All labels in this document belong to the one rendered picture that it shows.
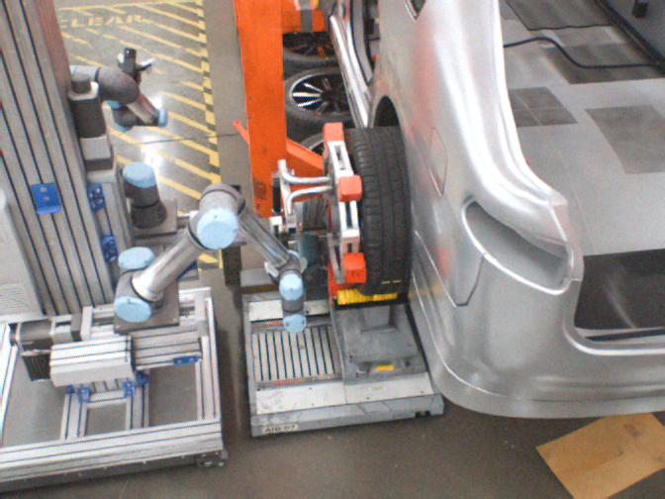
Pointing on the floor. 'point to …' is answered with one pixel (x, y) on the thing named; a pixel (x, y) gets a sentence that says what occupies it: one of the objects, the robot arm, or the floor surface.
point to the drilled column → (232, 264)
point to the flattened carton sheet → (607, 454)
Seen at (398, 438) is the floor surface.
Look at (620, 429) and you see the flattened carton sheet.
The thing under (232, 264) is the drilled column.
